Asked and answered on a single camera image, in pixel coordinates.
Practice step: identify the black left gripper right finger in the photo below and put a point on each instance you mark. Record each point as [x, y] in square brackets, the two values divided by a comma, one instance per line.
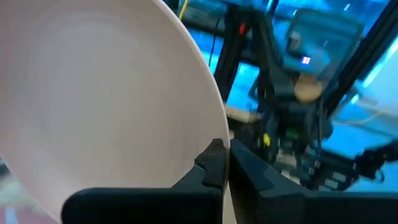
[295, 208]

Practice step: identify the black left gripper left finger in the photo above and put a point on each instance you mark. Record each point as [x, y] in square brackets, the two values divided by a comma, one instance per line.
[140, 205]

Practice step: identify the large pink plate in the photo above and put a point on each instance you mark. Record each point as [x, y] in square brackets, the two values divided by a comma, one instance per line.
[109, 93]

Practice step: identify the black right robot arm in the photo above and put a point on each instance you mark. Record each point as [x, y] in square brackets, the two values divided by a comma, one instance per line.
[295, 118]

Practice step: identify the black aluminium table frame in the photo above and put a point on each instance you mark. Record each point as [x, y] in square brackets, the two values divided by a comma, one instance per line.
[230, 56]

